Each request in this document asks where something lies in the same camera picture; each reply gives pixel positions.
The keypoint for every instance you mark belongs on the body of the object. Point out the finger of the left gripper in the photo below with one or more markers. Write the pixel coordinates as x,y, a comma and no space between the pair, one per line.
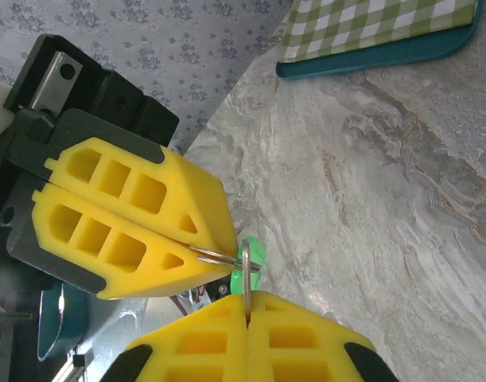
159,278
179,187

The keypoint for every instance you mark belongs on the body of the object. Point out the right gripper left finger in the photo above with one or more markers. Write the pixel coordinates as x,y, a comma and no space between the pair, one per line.
167,358

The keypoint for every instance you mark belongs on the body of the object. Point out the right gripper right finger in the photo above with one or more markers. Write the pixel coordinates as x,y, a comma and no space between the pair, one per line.
326,358

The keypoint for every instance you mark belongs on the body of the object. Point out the silver keyring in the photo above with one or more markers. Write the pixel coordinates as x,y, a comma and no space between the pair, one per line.
211,261

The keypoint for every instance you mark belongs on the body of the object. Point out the green checked cloth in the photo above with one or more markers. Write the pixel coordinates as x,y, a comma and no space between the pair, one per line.
346,24

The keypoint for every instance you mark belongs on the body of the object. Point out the teal plastic tray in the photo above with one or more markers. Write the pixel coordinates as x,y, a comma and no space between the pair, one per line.
386,53

